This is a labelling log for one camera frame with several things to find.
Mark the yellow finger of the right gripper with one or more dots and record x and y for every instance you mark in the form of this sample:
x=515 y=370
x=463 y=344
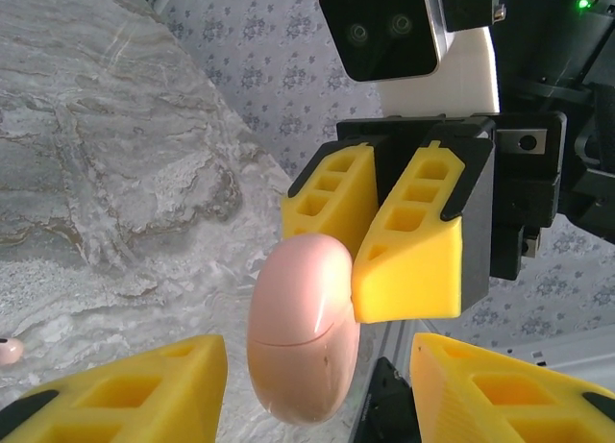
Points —
x=408 y=279
x=336 y=212

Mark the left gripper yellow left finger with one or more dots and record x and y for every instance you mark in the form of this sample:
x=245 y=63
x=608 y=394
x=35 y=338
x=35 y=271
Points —
x=192 y=366

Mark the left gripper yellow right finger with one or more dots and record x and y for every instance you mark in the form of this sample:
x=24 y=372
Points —
x=456 y=366

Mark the pink earbud charging case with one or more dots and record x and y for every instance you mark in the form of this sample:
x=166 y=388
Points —
x=302 y=318

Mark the aluminium table side rail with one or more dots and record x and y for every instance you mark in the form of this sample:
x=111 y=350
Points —
x=394 y=339

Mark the wide aluminium base rail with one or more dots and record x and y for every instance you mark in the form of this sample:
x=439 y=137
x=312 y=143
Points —
x=552 y=354

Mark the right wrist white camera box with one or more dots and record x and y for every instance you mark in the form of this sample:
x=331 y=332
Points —
x=379 y=30

